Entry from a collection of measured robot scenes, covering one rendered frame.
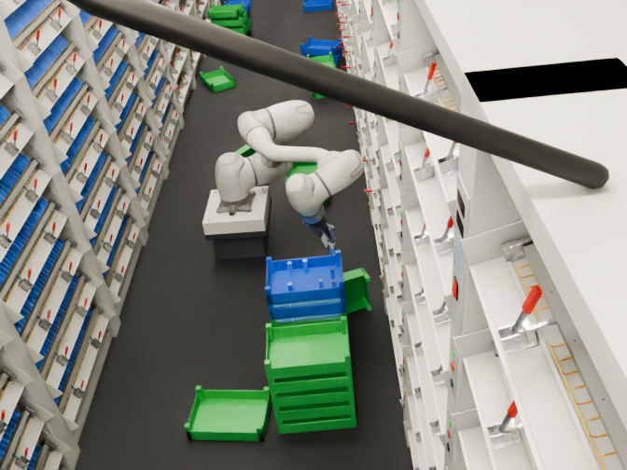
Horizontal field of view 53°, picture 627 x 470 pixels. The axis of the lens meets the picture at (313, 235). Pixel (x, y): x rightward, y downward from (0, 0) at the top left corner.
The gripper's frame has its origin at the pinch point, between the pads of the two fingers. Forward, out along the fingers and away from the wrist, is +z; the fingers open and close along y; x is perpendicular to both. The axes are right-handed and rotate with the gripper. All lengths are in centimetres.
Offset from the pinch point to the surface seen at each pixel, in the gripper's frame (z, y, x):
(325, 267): 15.7, -4.1, -4.8
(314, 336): 10.6, 5.9, -34.8
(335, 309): 14.6, 7.7, -21.0
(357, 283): 52, -3, 6
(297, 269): 13.3, -14.0, -10.1
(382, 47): -54, 15, 50
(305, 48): 159, -169, 237
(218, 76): 151, -230, 190
